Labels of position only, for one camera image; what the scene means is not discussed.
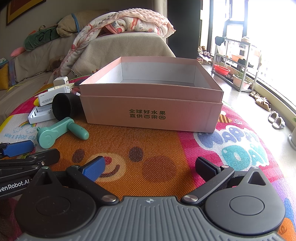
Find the yellow cushion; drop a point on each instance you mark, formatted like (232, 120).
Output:
(4, 77)

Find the beige shoes pair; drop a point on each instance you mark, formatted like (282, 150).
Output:
(261, 101)

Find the metal shelf rack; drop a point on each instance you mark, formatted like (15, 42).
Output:
(237, 55)

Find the framed wall picture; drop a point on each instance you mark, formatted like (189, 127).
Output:
(17, 8)

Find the red plastic basin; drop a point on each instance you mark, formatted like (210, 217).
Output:
(221, 70)

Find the pink cardboard box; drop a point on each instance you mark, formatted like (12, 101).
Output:
(165, 93)

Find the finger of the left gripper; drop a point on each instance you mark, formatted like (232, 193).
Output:
(32, 162)
(16, 149)

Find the white rectangular box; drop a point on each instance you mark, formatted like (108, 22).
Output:
(48, 96)

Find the green plush toy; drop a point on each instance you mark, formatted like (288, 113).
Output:
(36, 39)

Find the potted plant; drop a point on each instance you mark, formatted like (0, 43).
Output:
(239, 82)

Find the grey slippers pair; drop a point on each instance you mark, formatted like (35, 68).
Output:
(277, 122)

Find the colourful cartoon play mat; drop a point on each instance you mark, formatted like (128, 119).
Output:
(144, 162)

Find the pink patterned blanket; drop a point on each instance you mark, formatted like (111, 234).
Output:
(130, 32)

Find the black cylindrical cup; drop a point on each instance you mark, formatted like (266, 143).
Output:
(66, 105)

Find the beige covered sofa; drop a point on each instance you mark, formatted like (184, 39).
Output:
(32, 70)

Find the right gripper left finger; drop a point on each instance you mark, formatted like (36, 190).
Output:
(83, 178)

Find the beige pillow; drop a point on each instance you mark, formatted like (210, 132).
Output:
(75, 22)

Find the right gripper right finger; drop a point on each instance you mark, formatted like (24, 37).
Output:
(215, 177)

